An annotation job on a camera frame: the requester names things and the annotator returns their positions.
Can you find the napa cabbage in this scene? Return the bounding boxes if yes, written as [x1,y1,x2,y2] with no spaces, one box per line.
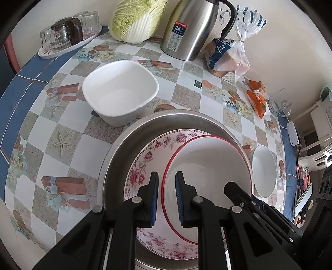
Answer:
[108,0,168,43]

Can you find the stainless steel basin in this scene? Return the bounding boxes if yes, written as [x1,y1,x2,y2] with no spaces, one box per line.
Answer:
[97,109,251,270]

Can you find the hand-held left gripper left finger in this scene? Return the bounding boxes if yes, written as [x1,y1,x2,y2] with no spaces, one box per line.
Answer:
[32,171,159,270]

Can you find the glass teapot with brown handle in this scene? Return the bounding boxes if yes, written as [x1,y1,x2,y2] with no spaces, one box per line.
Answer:
[50,18,84,51]

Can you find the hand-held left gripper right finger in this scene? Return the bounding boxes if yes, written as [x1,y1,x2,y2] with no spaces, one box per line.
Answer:
[175,171,283,270]

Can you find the white chair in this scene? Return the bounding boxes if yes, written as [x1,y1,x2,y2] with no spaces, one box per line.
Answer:
[298,100,332,156]

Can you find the orange snack packet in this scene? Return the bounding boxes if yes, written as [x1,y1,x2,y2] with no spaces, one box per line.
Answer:
[248,80,266,92]
[246,90,267,119]

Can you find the clear glass pitcher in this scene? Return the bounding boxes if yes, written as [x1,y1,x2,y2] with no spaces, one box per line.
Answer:
[267,88,292,118]

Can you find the white power strip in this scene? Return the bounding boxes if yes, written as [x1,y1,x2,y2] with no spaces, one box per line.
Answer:
[286,121,300,146]

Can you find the checkered printed tablecloth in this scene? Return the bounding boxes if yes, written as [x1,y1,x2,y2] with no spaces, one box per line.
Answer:
[0,25,299,260]

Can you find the white serving tray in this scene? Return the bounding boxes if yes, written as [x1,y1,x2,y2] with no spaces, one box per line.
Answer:
[38,23,103,60]

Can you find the bagged sliced bread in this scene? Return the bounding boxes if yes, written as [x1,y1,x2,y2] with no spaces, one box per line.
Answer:
[202,5,267,78]

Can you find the red-rimmed strawberry bowl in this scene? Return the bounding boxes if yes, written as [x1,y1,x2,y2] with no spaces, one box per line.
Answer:
[161,135,253,245]

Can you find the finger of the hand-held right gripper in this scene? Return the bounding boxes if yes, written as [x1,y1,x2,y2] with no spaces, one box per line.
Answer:
[223,182,303,246]

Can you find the plain white round bowl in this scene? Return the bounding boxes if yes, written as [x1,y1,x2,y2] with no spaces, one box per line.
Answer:
[249,145,277,199]

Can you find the stainless steel thermos jug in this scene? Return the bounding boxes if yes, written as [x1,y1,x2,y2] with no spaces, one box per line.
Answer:
[160,0,237,61]

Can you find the white square bowl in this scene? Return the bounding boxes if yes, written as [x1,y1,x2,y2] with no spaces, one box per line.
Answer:
[82,60,159,128]

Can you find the pink floral plate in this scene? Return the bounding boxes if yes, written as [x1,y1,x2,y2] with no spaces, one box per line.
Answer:
[127,129,216,260]

